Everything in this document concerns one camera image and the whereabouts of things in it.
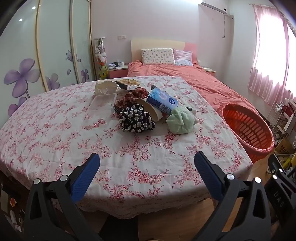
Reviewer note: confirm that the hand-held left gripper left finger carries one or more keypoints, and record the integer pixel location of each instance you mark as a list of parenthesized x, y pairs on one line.
[(85, 179)]

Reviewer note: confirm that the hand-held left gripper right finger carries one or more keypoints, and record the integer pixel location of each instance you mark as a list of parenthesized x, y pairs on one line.
[(208, 176)]

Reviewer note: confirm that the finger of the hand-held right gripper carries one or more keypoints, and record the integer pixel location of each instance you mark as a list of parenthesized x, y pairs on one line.
[(278, 167)]

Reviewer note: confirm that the orange plastic basket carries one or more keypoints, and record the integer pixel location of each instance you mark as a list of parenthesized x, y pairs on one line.
[(249, 134)]

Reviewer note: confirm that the green ointment tube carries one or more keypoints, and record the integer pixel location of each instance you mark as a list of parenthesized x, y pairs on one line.
[(192, 110)]

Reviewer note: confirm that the white paper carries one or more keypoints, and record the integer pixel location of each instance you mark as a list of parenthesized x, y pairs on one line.
[(105, 87)]

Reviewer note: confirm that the cardboard box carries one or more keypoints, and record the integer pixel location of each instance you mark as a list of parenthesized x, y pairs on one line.
[(284, 146)]

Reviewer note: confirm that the pink floral tablecloth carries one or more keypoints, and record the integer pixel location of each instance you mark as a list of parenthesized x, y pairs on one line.
[(69, 139)]

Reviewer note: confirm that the light green cloth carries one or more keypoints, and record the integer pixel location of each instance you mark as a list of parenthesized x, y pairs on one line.
[(180, 120)]

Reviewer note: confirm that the clear plastic tray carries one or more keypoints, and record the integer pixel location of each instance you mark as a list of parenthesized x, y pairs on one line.
[(103, 102)]

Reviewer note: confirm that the black floral cloth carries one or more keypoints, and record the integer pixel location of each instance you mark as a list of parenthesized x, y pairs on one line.
[(136, 119)]

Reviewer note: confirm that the beige curved foam piece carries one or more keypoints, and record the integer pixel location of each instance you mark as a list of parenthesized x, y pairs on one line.
[(153, 111)]

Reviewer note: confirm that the blue wet wipes packet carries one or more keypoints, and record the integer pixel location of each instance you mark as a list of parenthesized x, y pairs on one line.
[(161, 101)]

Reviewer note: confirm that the red plaid scrunchie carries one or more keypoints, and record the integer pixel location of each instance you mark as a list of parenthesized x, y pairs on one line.
[(133, 96)]

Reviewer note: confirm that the orange duvet bed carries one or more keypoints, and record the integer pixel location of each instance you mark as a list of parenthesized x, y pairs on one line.
[(196, 81)]

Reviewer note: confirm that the pink nightstand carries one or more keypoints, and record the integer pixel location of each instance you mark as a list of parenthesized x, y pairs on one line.
[(209, 70), (118, 72)]

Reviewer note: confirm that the snack wrapper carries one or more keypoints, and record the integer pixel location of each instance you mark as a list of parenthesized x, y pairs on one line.
[(128, 82)]

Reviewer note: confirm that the pink curtain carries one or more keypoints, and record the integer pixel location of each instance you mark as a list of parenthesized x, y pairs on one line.
[(268, 58)]

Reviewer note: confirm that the pink striped pillow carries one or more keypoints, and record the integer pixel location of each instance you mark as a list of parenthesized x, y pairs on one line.
[(183, 57)]

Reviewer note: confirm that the clear tube of plush toys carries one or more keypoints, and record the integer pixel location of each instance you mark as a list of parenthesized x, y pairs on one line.
[(101, 58)]

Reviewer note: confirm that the floral pillow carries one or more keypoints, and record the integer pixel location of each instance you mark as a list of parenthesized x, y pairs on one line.
[(158, 56)]

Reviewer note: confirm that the wardrobe with purple flowers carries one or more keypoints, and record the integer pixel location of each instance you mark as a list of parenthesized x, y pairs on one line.
[(46, 46)]

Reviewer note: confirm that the beige and pink headboard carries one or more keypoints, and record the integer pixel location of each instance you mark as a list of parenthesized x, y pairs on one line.
[(159, 44)]

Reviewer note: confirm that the white air conditioner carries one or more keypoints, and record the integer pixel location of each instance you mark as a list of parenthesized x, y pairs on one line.
[(214, 7)]

